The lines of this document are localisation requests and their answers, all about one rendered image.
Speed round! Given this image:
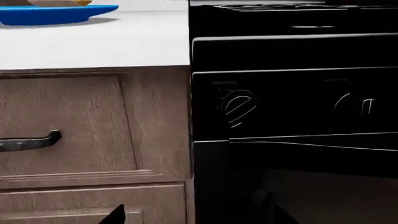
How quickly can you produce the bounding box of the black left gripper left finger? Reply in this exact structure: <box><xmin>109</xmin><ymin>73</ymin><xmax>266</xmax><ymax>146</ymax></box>
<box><xmin>98</xmin><ymin>203</ymin><xmax>126</xmax><ymax>224</ymax></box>

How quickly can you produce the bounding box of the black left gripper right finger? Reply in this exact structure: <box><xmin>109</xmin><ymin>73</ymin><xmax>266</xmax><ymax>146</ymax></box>
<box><xmin>269</xmin><ymin>202</ymin><xmax>300</xmax><ymax>224</ymax></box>

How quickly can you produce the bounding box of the blue plate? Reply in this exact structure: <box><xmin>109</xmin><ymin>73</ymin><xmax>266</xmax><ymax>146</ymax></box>
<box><xmin>0</xmin><ymin>4</ymin><xmax>119</xmax><ymax>26</ymax></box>

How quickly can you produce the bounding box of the frozen meat piece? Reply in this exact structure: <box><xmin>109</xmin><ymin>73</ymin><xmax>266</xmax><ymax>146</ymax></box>
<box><xmin>27</xmin><ymin>0</ymin><xmax>93</xmax><ymax>7</ymax></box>

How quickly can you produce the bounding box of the wooden cabinet door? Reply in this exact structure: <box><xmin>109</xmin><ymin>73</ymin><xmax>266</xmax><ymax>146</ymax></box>
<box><xmin>0</xmin><ymin>184</ymin><xmax>187</xmax><ymax>224</ymax></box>

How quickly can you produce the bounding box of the wooden drawer front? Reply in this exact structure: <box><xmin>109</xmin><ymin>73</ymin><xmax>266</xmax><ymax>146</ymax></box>
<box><xmin>0</xmin><ymin>69</ymin><xmax>191</xmax><ymax>189</ymax></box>

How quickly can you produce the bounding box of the black stove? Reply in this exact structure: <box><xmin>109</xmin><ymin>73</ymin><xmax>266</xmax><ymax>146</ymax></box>
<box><xmin>188</xmin><ymin>0</ymin><xmax>398</xmax><ymax>224</ymax></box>

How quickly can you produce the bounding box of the black stove knob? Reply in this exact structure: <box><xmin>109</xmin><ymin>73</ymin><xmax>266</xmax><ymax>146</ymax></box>
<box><xmin>333</xmin><ymin>91</ymin><xmax>377</xmax><ymax>116</ymax></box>
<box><xmin>223</xmin><ymin>89</ymin><xmax>257</xmax><ymax>129</ymax></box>

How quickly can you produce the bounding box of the black drawer handle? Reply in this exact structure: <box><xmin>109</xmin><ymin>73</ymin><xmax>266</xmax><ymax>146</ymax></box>
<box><xmin>0</xmin><ymin>129</ymin><xmax>63</xmax><ymax>153</ymax></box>

